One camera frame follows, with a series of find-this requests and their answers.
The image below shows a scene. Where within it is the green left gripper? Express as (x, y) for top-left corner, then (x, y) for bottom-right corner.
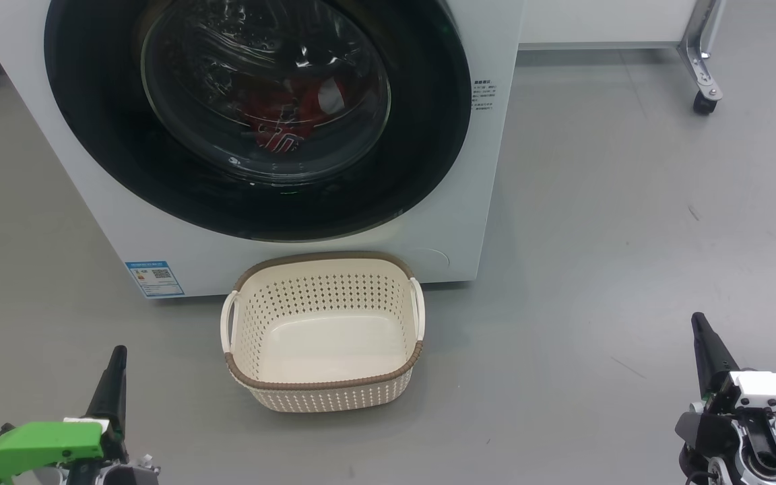
(0, 346), (160, 485)

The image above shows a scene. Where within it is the grey metal frame leg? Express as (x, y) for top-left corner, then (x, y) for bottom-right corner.
(678, 0), (727, 102)

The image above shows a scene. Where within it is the cream basket with brown rim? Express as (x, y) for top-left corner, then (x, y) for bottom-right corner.
(220, 251), (426, 414)

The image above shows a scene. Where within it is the red and white jersey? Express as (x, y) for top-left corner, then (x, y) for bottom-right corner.
(243, 71), (348, 154)

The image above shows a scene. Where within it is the blue energy label sticker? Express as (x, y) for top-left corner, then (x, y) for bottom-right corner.
(125, 261), (185, 298)

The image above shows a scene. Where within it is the black printed text label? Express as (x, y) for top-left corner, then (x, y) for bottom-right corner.
(472, 79), (502, 112)

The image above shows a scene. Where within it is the black glass washing machine door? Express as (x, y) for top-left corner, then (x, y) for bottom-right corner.
(43, 0), (473, 243)

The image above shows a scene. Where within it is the round drain filter cover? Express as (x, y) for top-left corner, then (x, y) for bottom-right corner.
(405, 248), (451, 273)

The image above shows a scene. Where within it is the white front-load washing machine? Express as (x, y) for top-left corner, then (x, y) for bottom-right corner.
(0, 0), (527, 300)

